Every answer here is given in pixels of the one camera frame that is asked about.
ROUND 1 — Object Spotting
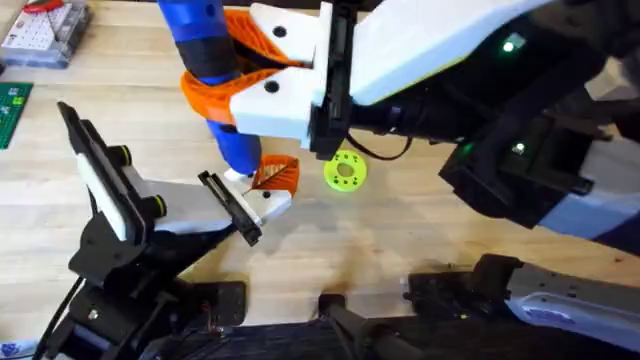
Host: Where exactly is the black upright left wrist plate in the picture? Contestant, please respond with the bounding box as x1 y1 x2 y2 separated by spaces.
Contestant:
55 100 149 245

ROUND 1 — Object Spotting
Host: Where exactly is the grey box with white tray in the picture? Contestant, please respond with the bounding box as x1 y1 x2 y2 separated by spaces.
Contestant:
0 0 92 71

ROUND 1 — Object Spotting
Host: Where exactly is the red handled tool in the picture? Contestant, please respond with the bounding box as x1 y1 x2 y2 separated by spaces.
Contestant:
21 0 66 15

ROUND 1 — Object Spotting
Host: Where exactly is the blue electric screwdriver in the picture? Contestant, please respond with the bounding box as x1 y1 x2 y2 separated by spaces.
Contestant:
156 0 264 177

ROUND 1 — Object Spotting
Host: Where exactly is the black camera cable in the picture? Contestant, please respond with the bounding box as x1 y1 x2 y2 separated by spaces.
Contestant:
344 130 415 163

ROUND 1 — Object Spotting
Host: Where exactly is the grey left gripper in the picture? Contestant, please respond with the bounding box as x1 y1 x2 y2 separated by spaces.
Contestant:
117 144 302 248

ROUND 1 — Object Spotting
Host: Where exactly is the green disc with holes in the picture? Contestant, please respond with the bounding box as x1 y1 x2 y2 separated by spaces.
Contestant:
322 148 368 194

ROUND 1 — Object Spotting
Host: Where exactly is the black rail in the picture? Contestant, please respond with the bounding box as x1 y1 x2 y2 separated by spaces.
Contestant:
149 319 531 360

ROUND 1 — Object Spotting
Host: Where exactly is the green board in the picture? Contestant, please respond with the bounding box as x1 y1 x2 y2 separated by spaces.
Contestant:
0 81 35 151

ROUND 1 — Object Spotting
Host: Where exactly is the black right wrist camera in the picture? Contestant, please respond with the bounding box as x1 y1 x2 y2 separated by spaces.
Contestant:
350 102 417 140

